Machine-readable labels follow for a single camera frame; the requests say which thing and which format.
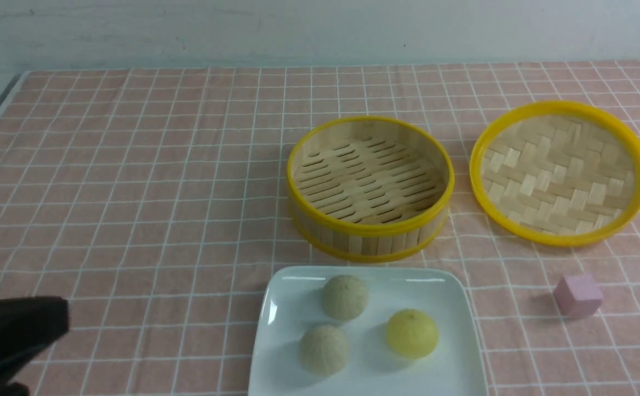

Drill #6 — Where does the yellow steamed bun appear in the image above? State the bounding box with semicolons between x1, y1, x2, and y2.
385;309;440;360

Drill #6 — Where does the pink cube block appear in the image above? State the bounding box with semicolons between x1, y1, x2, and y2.
552;273;604;318

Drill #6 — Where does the pink checked tablecloth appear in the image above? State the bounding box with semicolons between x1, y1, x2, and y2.
0;60;640;395

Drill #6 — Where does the yellow rimmed bamboo steamer basket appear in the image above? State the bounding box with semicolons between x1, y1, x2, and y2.
286;115;455;263

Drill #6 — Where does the pale front steamed bun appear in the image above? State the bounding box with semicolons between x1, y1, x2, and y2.
298;325;350;378

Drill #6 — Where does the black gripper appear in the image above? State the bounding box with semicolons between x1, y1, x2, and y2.
0;296;70;395

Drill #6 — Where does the pale steamed bun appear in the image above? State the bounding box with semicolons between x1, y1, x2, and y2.
321;274;369;322
298;325;350;378

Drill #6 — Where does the yellow rimmed woven steamer lid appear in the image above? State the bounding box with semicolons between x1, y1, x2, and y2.
469;101;640;246

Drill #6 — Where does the white square plate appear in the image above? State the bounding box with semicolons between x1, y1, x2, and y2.
248;265;489;395

